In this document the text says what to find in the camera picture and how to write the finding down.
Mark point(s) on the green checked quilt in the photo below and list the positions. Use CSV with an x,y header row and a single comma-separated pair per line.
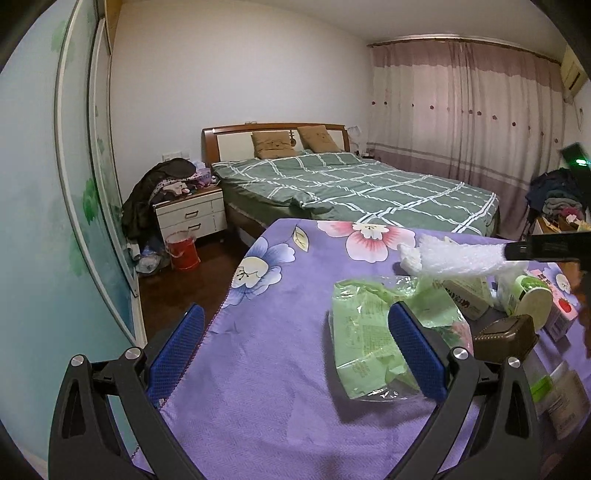
x,y
351,184

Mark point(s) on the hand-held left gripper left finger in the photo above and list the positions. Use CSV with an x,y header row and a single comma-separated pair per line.
x,y
178,355

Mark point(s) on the beige paper packet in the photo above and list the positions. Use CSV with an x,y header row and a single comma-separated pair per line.
x,y
565,401

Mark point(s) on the white wooden nightstand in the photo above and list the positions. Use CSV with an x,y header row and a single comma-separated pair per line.
x,y
194,214

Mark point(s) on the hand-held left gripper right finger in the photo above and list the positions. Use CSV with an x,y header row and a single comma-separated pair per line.
x,y
415,355

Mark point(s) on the wooden desk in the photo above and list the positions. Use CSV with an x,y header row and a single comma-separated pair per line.
x,y
547,228

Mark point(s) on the beige cardboard box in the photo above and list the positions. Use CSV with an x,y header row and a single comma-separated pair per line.
x,y
466,297

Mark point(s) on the pink beige curtain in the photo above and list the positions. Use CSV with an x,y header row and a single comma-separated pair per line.
x,y
461,138

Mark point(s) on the white textured paper towel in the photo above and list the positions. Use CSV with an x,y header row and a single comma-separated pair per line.
x,y
452,258

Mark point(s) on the small bedside lamp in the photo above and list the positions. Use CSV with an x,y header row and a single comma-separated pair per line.
x,y
354,136

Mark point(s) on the brown pillow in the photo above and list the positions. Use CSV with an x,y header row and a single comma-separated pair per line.
x,y
274,144
321,138

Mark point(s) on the small brown lidded bin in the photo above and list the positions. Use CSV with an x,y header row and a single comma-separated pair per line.
x,y
503,339

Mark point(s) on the pink drink carton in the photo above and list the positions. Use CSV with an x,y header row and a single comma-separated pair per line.
x,y
561,316

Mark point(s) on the purple tissue box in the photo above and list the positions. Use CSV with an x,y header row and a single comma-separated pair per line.
x,y
204,176

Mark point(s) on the green plastic wipes bag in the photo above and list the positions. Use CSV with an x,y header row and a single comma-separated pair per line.
x,y
364,332

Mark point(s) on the wooden bed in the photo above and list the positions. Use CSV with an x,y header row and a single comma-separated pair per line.
x,y
231,138

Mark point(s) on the dark jacket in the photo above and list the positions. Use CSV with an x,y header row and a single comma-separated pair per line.
x,y
143,203

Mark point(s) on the white green plastic bottle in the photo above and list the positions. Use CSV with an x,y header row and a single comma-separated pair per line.
x,y
531,300

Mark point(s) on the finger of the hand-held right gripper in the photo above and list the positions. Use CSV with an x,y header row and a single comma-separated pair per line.
x,y
549,249

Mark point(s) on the plastic bags on floor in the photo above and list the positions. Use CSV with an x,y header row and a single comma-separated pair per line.
x,y
147,264

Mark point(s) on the beige air conditioner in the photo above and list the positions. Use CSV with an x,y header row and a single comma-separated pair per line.
x,y
572,74

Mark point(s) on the heap of dark clothes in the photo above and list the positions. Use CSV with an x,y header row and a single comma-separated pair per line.
x,y
556,194

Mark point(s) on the purple floral cloth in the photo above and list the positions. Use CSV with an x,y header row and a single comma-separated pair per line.
x,y
277,369

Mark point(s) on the red bucket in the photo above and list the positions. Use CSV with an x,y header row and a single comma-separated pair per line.
x,y
183,254

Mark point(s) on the green white packet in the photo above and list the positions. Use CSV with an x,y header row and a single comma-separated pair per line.
x,y
541,388

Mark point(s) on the white wall socket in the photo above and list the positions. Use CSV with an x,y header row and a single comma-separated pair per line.
x,y
173,154

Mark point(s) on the teal floral sliding wardrobe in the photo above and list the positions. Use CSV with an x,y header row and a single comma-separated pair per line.
x,y
46,230

